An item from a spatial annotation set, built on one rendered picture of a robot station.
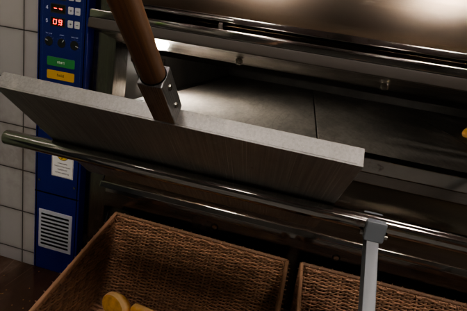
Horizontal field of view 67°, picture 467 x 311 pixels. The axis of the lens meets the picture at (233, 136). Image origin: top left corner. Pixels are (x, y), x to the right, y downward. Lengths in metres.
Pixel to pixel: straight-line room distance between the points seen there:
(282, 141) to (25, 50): 0.95
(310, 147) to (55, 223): 1.00
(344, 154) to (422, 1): 0.59
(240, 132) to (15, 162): 1.00
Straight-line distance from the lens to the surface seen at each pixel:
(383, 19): 0.96
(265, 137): 0.48
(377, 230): 0.64
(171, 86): 0.45
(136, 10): 0.35
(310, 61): 0.80
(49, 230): 1.34
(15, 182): 1.40
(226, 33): 0.83
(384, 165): 1.01
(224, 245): 1.08
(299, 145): 0.48
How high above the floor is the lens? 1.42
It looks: 15 degrees down
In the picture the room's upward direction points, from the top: 9 degrees clockwise
